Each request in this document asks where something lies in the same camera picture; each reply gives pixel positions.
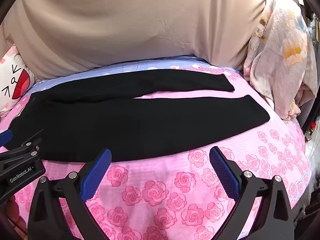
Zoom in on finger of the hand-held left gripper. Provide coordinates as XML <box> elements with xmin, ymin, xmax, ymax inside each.
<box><xmin>0</xmin><ymin>129</ymin><xmax>45</xmax><ymax>167</ymax></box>
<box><xmin>0</xmin><ymin>129</ymin><xmax>13</xmax><ymax>147</ymax></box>

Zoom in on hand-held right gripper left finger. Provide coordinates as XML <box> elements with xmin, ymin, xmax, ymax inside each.
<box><xmin>27</xmin><ymin>148</ymin><xmax>112</xmax><ymax>240</ymax></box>

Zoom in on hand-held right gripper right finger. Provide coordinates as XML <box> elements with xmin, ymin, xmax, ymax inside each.
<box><xmin>209</xmin><ymin>146</ymin><xmax>295</xmax><ymax>240</ymax></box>

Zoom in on black pants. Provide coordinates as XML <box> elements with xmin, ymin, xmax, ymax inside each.
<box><xmin>7</xmin><ymin>69</ymin><xmax>271</xmax><ymax>163</ymax></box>

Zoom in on white cat face cushion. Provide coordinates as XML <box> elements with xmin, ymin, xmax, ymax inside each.
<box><xmin>0</xmin><ymin>44</ymin><xmax>38</xmax><ymax>117</ymax></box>

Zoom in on pink rose print bed sheet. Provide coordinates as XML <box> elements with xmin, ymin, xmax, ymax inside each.
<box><xmin>0</xmin><ymin>57</ymin><xmax>313</xmax><ymax>240</ymax></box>

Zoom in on beige cloth backdrop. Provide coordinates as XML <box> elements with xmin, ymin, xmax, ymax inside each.
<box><xmin>0</xmin><ymin>0</ymin><xmax>275</xmax><ymax>80</ymax></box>

